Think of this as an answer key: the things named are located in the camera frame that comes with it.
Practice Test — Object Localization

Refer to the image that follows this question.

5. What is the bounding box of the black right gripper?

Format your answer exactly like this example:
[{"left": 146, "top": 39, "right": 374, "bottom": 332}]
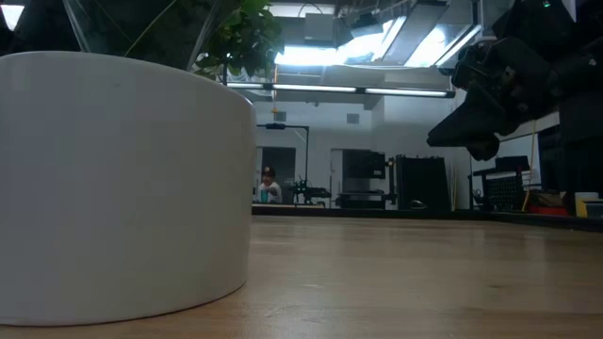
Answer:
[{"left": 426, "top": 37, "right": 567, "bottom": 163}]

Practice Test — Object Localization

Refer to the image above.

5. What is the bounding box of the black pegboard cart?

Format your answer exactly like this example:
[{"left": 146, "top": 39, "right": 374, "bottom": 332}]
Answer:
[{"left": 469, "top": 154, "right": 544, "bottom": 213}]

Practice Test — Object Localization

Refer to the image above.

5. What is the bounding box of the black cabinet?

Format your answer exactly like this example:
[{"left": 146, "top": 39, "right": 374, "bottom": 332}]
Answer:
[{"left": 394, "top": 153, "right": 449, "bottom": 212}]

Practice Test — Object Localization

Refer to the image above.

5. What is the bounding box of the white and yellow container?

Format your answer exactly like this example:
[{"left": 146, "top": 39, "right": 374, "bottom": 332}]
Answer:
[{"left": 573, "top": 190, "right": 600, "bottom": 218}]

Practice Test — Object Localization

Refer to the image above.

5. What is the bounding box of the long ceiling light bar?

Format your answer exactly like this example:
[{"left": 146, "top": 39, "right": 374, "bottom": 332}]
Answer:
[{"left": 224, "top": 81, "right": 457, "bottom": 99}]

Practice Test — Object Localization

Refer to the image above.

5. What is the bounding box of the bright ceiling skylight panel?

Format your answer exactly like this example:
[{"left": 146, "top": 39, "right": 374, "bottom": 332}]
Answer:
[{"left": 274, "top": 13, "right": 484, "bottom": 68}]

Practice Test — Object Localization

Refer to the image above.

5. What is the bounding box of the grey ceiling air unit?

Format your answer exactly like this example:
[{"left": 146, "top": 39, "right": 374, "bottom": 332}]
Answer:
[{"left": 302, "top": 12, "right": 337, "bottom": 47}]

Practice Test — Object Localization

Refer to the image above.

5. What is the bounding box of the person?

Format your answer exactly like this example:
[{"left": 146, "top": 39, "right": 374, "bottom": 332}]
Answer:
[{"left": 256, "top": 165, "right": 285, "bottom": 205}]

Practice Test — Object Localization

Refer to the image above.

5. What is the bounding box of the leafy green potted plant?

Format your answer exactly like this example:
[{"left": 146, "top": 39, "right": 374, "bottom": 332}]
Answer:
[{"left": 190, "top": 0, "right": 286, "bottom": 96}]

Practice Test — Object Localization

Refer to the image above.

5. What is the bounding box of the wide white ceramic planter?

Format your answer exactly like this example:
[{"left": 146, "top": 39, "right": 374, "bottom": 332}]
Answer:
[{"left": 0, "top": 50, "right": 257, "bottom": 328}]

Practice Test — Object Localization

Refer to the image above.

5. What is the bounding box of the bright ceiling lamp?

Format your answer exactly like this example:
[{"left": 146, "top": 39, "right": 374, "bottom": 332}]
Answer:
[{"left": 0, "top": 3, "right": 25, "bottom": 32}]

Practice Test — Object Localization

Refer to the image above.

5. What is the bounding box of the black aluminium table frame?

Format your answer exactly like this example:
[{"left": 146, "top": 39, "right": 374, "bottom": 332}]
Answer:
[{"left": 251, "top": 205, "right": 603, "bottom": 233}]

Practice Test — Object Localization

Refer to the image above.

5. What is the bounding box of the black wall monitor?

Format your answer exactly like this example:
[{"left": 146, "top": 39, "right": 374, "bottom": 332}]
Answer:
[{"left": 341, "top": 149, "right": 387, "bottom": 181}]

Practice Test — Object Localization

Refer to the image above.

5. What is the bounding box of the distant black camera frame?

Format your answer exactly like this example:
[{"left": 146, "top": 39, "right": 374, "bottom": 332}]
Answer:
[{"left": 256, "top": 122, "right": 311, "bottom": 206}]

